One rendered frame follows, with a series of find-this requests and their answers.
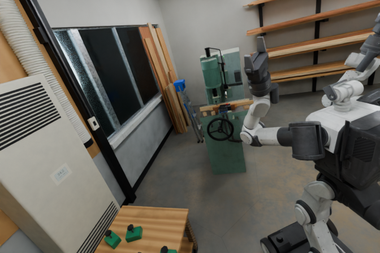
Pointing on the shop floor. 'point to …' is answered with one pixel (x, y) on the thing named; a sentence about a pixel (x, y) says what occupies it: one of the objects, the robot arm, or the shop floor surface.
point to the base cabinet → (225, 153)
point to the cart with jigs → (149, 231)
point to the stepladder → (189, 108)
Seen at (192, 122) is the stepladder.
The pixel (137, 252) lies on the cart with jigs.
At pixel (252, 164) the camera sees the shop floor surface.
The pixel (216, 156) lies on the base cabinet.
